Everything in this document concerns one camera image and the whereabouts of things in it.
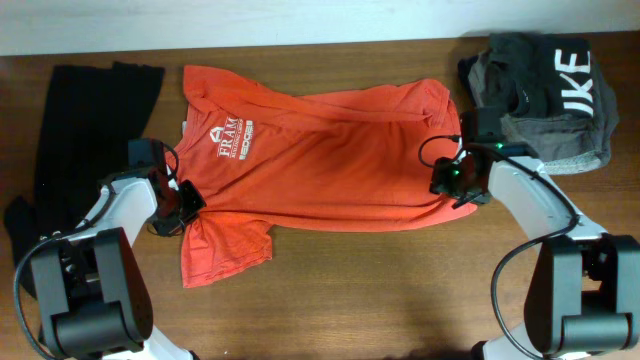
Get red t-shirt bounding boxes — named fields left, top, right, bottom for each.
left=167, top=65, right=474, bottom=288

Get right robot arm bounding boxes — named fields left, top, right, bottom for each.
left=430, top=108, right=639, bottom=360

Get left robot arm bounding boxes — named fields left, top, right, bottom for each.
left=13, top=139, right=205, bottom=360

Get grey folded garment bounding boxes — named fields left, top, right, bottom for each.
left=488, top=54, right=619, bottom=175

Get black folded shirt white letters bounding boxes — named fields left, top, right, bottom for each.
left=458, top=32, right=595, bottom=119

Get black garment on left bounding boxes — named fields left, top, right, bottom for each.
left=3, top=60, right=166, bottom=296

